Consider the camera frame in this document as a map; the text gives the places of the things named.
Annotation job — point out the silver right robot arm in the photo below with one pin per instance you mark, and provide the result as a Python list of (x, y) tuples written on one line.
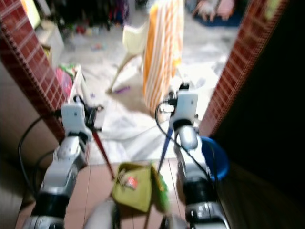
[(195, 171)]

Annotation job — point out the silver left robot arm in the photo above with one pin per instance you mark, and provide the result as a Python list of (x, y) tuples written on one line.
[(62, 167)]

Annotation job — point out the small purple floor item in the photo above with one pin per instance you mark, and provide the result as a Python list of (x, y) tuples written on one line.
[(122, 89)]

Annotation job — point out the dark blue floor mat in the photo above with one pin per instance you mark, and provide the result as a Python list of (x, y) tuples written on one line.
[(231, 21)]

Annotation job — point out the white basket with pink bag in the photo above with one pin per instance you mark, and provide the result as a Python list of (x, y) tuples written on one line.
[(69, 81)]

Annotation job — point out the orange white striped cloth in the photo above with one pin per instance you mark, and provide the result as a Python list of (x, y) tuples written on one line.
[(164, 57)]

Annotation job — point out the white plastic chair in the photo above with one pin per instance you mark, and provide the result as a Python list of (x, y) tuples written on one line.
[(134, 40)]

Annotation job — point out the blue plastic bucket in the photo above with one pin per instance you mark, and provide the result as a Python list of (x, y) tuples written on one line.
[(217, 157)]

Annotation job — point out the red and white wrapper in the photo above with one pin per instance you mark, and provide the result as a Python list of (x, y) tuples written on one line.
[(130, 182)]

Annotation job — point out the red brick tile pillar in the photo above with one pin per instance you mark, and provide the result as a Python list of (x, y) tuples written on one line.
[(38, 57), (243, 62)]

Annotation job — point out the white storage box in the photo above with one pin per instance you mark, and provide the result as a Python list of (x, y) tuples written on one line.
[(52, 43)]

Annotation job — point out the grey left robot leg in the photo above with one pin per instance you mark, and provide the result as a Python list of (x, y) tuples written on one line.
[(102, 217)]

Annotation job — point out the grey robot leg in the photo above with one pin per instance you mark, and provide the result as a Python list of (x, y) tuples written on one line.
[(175, 223), (102, 217)]

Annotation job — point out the grey right robot leg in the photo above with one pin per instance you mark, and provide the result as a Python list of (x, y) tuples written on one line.
[(175, 223)]

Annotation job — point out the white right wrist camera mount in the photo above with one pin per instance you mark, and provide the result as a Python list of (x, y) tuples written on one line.
[(186, 106)]

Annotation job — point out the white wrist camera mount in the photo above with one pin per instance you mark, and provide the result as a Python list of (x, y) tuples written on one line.
[(75, 118), (186, 106)]

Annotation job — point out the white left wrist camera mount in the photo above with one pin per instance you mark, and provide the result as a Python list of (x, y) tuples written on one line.
[(75, 118)]

